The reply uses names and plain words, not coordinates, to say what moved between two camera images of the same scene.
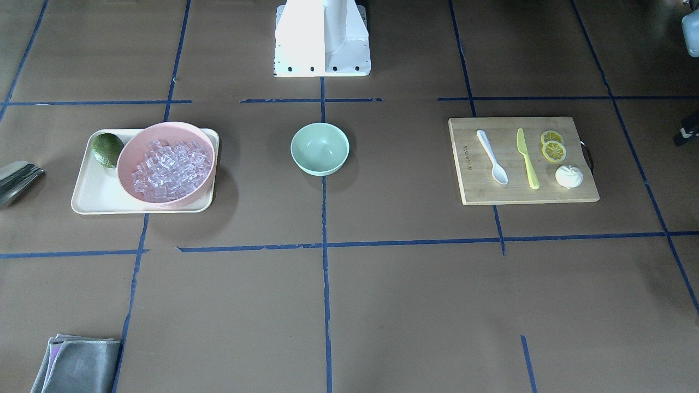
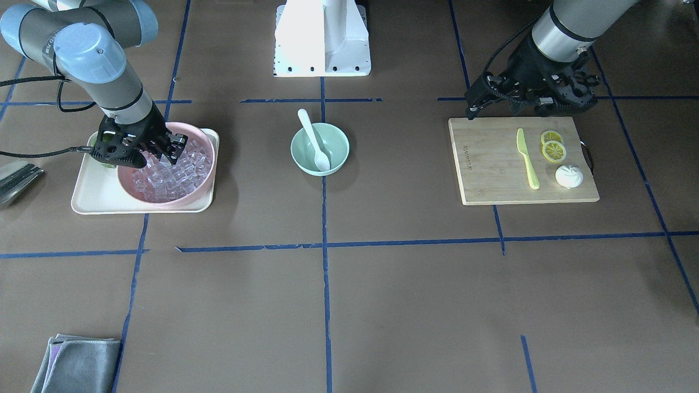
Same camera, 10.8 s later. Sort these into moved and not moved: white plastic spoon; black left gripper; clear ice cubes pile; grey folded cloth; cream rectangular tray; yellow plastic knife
Moved: black left gripper; white plastic spoon
Not moved: cream rectangular tray; yellow plastic knife; grey folded cloth; clear ice cubes pile
